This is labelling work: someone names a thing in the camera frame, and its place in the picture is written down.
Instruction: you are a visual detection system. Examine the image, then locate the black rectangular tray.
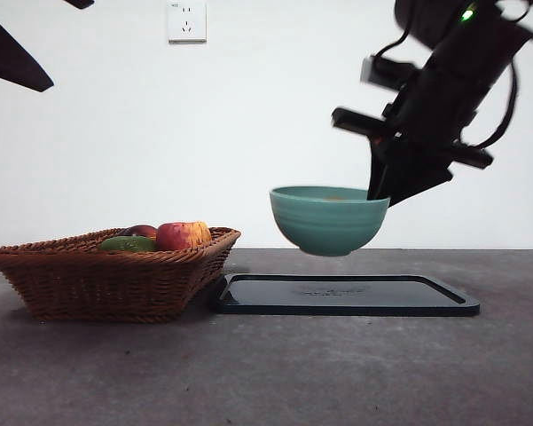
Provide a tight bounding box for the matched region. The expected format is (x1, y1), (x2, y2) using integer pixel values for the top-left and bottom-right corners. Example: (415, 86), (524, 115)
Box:
(210, 273), (481, 318)

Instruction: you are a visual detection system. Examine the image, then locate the green oval fruit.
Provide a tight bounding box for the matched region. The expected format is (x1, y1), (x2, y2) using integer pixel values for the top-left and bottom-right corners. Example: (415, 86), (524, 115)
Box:
(98, 236), (159, 253)

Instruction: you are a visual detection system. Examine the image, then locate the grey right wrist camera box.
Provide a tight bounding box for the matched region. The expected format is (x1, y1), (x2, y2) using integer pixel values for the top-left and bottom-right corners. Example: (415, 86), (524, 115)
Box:
(360, 53), (422, 90)

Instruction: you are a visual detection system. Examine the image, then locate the red yellow apple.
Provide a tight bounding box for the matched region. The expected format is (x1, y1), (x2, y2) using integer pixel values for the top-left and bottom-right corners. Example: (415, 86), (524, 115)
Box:
(155, 221), (213, 252)

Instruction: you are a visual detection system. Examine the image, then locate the white wall socket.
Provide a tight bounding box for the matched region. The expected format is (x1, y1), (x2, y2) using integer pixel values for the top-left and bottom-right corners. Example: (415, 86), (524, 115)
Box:
(167, 1), (208, 44)

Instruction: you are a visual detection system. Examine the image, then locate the dark red plum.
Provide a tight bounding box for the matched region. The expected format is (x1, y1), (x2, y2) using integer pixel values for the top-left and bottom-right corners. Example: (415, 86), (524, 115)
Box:
(119, 225), (159, 241)

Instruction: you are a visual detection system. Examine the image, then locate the brown wicker basket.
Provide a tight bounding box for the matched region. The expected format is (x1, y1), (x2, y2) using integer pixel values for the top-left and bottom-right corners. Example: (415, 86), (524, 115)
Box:
(0, 226), (242, 324)

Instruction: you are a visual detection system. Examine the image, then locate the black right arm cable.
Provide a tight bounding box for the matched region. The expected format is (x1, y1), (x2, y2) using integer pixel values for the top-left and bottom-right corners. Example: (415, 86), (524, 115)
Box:
(472, 59), (519, 150)

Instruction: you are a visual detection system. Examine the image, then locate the teal ribbed bowl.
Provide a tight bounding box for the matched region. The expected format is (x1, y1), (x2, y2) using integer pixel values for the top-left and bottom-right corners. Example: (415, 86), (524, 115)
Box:
(269, 185), (391, 257)

